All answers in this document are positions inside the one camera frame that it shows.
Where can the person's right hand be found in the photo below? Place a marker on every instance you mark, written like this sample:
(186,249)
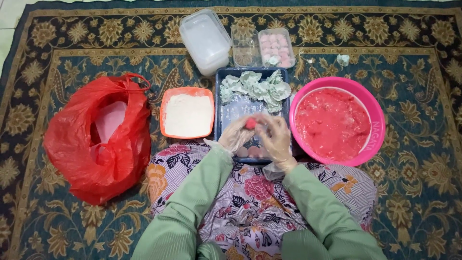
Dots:
(279,144)

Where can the person's left hand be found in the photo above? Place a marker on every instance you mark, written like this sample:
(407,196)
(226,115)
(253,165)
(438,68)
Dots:
(234,137)

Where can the person's left fingers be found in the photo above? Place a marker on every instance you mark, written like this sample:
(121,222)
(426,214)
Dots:
(241,124)

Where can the person's right fingers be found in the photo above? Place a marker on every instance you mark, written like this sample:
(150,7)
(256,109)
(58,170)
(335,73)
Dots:
(272,126)

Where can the red dough ball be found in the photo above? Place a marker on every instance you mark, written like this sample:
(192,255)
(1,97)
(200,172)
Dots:
(250,124)

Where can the blue rectangular plastic tray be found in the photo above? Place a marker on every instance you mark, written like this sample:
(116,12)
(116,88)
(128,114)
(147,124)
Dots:
(234,108)

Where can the pale pink dough ball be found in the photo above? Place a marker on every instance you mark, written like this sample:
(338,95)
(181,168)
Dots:
(242,152)
(254,152)

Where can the heap of green paper liners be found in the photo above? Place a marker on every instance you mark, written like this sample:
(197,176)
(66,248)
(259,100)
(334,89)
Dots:
(260,88)

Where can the white flour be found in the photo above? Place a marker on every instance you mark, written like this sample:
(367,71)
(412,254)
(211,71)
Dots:
(187,115)

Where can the red sticky dough mass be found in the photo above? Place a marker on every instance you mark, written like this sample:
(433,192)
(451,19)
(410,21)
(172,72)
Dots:
(332,124)

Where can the empty clear plastic box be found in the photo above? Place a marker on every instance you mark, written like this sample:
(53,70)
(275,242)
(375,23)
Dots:
(245,47)

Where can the floral patterned skirt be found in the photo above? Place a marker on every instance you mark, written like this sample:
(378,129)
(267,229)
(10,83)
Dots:
(252,202)

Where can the group of pink dough balls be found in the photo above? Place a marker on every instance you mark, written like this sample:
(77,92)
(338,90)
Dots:
(276,47)

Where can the orange square plastic bowl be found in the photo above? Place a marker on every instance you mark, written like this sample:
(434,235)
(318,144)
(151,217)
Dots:
(163,108)

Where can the large frosted plastic container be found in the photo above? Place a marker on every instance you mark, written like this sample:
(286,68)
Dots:
(205,41)

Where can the single green paper liner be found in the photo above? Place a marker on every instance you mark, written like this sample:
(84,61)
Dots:
(343,60)

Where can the pink round plastic basin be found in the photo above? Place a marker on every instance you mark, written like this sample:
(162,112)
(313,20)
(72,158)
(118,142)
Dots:
(377,126)

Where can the patterned blue and gold rug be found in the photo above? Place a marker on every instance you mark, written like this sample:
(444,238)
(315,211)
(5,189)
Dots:
(415,202)

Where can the red plastic bag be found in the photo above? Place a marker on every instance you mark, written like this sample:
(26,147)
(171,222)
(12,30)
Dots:
(72,151)

